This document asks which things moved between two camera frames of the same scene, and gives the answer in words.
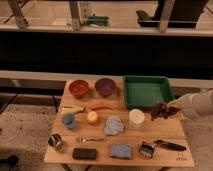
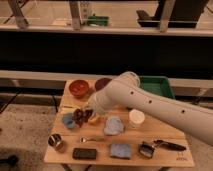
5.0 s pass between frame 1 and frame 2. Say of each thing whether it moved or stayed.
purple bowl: stayed
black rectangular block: stayed
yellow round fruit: stayed
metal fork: stayed
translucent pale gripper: moved
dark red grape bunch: moved
